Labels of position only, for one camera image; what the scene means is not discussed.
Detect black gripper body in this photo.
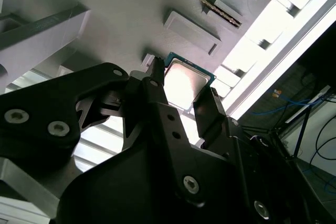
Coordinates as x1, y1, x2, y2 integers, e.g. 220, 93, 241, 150
56, 140, 249, 224

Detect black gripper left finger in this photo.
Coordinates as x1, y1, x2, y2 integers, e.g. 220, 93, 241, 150
0, 56, 208, 209

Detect silver CPU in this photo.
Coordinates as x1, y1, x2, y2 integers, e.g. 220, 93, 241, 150
164, 51, 217, 111

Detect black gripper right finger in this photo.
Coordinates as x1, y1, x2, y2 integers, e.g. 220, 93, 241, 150
193, 87, 320, 224

